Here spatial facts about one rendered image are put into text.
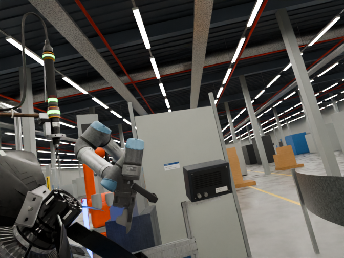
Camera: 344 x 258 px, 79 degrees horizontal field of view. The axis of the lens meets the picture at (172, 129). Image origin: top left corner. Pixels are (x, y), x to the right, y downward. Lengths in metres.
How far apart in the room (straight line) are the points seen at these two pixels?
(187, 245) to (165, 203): 1.45
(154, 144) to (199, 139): 0.62
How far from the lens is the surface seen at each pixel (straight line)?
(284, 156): 13.00
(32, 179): 0.91
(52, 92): 0.98
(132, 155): 0.85
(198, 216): 2.83
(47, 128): 0.92
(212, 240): 2.95
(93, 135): 1.25
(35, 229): 0.79
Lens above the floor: 1.26
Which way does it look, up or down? 10 degrees up
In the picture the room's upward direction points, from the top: 11 degrees counter-clockwise
